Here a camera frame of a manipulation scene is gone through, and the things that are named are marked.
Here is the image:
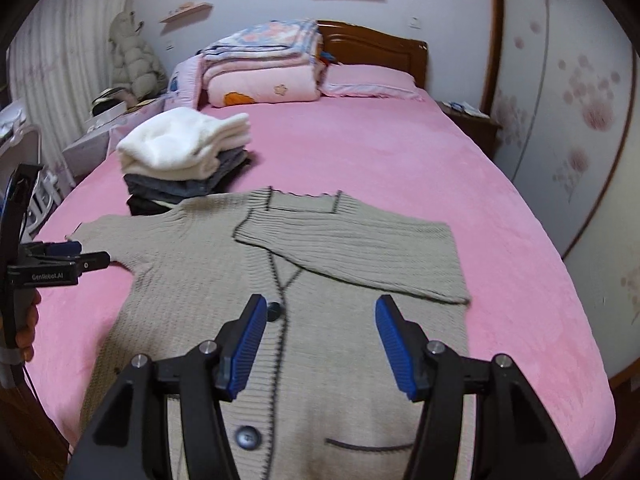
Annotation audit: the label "grey folded garment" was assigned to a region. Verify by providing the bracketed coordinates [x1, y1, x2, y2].
[123, 147, 251, 206]

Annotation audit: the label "papers on nightstand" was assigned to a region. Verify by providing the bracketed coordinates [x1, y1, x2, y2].
[442, 101, 485, 117]

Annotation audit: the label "floral folded quilt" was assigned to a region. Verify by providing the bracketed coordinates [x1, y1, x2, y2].
[197, 19, 323, 68]

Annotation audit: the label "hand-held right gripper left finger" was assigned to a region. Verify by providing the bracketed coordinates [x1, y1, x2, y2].
[64, 293, 269, 480]

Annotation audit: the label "pink bed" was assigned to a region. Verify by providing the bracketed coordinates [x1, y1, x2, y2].
[22, 60, 618, 480]

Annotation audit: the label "purple folded quilt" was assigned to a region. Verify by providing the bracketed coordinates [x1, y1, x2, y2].
[167, 55, 208, 111]

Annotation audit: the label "wooden door frame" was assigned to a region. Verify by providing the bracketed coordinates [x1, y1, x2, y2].
[479, 0, 505, 116]

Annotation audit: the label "pink pillow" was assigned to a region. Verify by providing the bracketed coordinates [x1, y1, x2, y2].
[320, 64, 426, 102]

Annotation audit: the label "pink folded quilt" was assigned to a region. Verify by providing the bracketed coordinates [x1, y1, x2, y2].
[202, 55, 321, 108]

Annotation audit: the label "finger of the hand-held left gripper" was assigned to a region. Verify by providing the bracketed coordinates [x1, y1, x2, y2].
[30, 240, 84, 262]
[65, 251, 112, 275]

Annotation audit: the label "white metal rack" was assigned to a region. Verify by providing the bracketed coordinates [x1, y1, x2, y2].
[0, 125, 62, 236]

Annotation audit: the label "wooden wall shelf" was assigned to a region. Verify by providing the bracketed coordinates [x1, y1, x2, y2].
[159, 2, 213, 23]

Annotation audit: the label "beige knitted cardigan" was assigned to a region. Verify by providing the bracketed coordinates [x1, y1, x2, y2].
[65, 187, 473, 480]

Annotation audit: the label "black and white hat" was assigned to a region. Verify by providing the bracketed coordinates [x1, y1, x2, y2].
[90, 87, 132, 117]

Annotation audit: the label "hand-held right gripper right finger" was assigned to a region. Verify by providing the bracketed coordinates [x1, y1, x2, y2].
[375, 294, 581, 480]

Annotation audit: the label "wooden nightstand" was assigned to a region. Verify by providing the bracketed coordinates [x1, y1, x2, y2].
[437, 100, 503, 158]

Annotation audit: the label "white box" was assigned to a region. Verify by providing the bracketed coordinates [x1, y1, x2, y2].
[62, 125, 118, 176]

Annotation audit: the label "wooden headboard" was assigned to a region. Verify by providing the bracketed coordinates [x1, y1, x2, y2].
[316, 20, 429, 88]

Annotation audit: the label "black folded garment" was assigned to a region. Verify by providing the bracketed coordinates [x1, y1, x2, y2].
[126, 157, 256, 218]

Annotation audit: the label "person's left hand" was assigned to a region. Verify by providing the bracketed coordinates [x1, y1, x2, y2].
[15, 290, 43, 366]

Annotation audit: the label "white curtain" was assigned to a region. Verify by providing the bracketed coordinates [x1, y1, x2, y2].
[10, 0, 133, 171]

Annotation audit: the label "white folded garment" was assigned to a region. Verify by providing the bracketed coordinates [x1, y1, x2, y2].
[116, 107, 252, 181]

